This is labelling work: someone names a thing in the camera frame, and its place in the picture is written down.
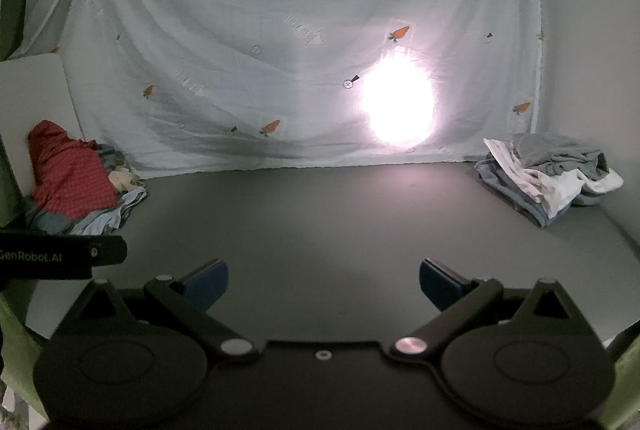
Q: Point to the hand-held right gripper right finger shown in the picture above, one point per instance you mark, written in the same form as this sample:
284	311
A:
432	285

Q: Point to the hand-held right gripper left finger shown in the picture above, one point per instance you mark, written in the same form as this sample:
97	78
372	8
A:
210	285

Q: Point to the red patterned garment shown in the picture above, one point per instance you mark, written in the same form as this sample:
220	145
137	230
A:
65	164

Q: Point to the pile of clothes left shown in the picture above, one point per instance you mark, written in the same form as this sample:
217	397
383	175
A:
100	222

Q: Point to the pile of clothes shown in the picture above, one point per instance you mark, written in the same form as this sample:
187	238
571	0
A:
565	190
100	222

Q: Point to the pile of clothes right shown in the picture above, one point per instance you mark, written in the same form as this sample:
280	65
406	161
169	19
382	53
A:
565	190

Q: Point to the cream crumpled cloth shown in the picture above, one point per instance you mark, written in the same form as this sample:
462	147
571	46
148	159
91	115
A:
122	182

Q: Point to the light green cloth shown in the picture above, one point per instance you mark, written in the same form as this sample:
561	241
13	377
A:
15	360
625	390

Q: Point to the blue folded garment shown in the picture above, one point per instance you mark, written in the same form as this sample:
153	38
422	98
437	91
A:
525	205

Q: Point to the white board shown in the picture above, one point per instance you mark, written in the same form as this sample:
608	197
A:
30	89

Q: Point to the grey folded garment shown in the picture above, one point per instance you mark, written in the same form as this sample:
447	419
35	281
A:
560	154

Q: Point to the carrot print hanging sheet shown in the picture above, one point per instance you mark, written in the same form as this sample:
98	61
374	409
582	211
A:
225	34

